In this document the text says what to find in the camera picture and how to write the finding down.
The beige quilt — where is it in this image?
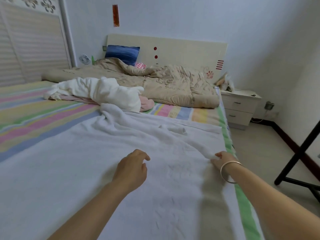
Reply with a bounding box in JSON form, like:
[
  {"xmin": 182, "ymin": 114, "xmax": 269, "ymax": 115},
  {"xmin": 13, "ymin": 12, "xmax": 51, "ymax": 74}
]
[{"xmin": 42, "ymin": 57, "xmax": 221, "ymax": 109}]

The person's right forearm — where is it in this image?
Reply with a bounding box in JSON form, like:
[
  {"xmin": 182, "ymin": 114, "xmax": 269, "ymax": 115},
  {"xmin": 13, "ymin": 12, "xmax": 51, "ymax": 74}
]
[{"xmin": 229, "ymin": 165, "xmax": 320, "ymax": 240}]

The white nightstand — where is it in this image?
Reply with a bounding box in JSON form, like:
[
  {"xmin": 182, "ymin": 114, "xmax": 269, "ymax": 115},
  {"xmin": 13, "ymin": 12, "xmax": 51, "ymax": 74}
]
[{"xmin": 221, "ymin": 89, "xmax": 262, "ymax": 130}]

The dark brown baseboard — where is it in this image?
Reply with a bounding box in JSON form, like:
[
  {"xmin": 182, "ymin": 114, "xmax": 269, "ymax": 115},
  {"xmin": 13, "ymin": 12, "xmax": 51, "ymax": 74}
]
[{"xmin": 252, "ymin": 119, "xmax": 320, "ymax": 180}]

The blue pillow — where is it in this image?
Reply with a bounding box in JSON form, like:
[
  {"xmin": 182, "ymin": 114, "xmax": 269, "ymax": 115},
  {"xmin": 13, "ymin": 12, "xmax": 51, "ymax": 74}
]
[{"xmin": 104, "ymin": 45, "xmax": 141, "ymax": 66}]

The cream fleece blanket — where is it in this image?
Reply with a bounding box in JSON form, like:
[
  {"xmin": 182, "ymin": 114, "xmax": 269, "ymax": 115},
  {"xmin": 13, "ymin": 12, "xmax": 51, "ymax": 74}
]
[{"xmin": 44, "ymin": 76, "xmax": 146, "ymax": 113}]

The striped pastel bed sheet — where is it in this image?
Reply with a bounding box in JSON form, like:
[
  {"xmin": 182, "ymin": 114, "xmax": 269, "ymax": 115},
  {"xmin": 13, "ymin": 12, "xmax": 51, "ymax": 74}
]
[{"xmin": 0, "ymin": 80, "xmax": 266, "ymax": 240}]

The red wall hanging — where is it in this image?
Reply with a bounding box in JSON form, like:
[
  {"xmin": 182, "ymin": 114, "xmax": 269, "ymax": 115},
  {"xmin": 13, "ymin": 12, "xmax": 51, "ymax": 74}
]
[{"xmin": 112, "ymin": 4, "xmax": 121, "ymax": 27}]

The white headboard with red dots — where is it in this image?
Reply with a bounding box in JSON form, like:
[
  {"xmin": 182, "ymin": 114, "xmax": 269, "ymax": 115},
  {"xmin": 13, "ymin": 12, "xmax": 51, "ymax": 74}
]
[{"xmin": 104, "ymin": 33, "xmax": 228, "ymax": 83}]

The silver bracelet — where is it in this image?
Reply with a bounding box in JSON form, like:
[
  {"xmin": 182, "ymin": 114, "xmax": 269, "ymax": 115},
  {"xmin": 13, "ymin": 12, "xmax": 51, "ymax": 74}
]
[{"xmin": 220, "ymin": 160, "xmax": 243, "ymax": 184}]

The person's left hand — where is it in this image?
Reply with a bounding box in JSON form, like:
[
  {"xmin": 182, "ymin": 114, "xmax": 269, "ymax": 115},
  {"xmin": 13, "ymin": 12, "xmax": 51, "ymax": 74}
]
[{"xmin": 111, "ymin": 149, "xmax": 151, "ymax": 194}]

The pink fleece blanket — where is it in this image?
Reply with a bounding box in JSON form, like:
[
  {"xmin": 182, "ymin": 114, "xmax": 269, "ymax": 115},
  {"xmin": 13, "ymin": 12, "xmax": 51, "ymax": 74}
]
[{"xmin": 60, "ymin": 95, "xmax": 156, "ymax": 112}]

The white towel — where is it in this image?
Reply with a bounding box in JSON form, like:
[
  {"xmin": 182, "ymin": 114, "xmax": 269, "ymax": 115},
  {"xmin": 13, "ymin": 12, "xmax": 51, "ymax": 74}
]
[{"xmin": 0, "ymin": 103, "xmax": 251, "ymax": 240}]

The black clothes rack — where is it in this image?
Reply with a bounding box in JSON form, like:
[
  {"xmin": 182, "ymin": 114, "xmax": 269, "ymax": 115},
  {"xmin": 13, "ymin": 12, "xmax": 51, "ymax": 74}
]
[{"xmin": 274, "ymin": 120, "xmax": 320, "ymax": 202}]

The person's right hand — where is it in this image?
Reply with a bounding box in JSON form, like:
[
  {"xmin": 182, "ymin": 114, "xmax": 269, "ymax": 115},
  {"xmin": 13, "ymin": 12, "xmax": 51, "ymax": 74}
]
[{"xmin": 210, "ymin": 151, "xmax": 241, "ymax": 180}]

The person's left forearm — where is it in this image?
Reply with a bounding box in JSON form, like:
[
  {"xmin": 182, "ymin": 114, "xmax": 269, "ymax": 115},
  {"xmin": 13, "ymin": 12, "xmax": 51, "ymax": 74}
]
[{"xmin": 47, "ymin": 182, "xmax": 131, "ymax": 240}]

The cream plush toy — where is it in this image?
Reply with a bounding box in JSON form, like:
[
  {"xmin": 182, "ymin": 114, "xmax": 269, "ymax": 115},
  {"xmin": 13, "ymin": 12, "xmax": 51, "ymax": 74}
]
[{"xmin": 215, "ymin": 72, "xmax": 236, "ymax": 93}]

